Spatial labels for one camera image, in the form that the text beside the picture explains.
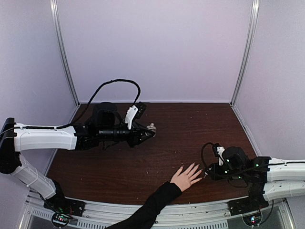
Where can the black sleeved forearm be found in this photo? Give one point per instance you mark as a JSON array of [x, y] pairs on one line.
[[146, 215]]

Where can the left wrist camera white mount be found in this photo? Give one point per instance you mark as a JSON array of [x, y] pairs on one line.
[[130, 115]]

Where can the glitter nail polish bottle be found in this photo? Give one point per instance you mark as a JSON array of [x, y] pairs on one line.
[[152, 128]]

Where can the right round circuit board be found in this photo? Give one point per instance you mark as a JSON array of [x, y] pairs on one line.
[[252, 219]]

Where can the right aluminium frame post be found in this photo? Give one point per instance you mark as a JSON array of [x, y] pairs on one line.
[[247, 49]]

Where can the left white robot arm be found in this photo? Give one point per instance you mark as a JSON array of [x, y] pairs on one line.
[[105, 125]]

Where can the aluminium front rail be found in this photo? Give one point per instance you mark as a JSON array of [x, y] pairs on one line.
[[226, 214]]

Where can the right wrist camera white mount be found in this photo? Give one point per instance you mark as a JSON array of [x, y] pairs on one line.
[[218, 151]]

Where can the round circuit board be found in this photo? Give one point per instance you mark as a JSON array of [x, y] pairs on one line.
[[60, 220], [252, 219]]

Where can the left round circuit board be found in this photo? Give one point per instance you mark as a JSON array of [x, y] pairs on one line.
[[60, 220]]

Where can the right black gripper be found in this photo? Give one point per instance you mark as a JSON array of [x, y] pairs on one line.
[[214, 174]]

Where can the left aluminium frame post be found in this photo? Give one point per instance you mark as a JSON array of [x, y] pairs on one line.
[[63, 55]]

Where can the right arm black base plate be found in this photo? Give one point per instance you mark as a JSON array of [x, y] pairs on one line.
[[245, 205]]

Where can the person's bare hand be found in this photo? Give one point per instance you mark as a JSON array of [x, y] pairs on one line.
[[184, 179]]

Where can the aluminium frame post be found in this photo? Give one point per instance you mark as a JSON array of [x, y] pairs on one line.
[[63, 55], [247, 49]]

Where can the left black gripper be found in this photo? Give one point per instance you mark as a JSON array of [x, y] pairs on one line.
[[137, 132]]

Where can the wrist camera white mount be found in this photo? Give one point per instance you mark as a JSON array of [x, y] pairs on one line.
[[130, 115], [218, 151]]

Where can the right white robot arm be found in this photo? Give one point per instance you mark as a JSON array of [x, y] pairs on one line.
[[267, 178]]

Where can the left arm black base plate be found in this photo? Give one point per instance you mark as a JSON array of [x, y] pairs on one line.
[[69, 207]]

